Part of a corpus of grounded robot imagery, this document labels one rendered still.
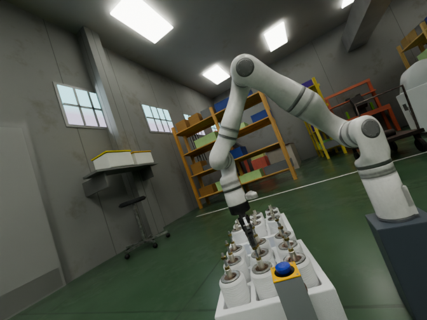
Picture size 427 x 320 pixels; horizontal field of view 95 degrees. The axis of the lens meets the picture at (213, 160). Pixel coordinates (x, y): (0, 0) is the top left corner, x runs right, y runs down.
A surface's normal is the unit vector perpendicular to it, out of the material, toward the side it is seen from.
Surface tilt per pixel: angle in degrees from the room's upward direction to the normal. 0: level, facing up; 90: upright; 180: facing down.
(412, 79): 90
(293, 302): 90
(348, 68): 90
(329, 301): 90
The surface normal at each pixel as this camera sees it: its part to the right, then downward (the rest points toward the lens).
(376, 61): -0.43, 0.07
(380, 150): 0.03, -0.10
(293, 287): -0.18, -0.03
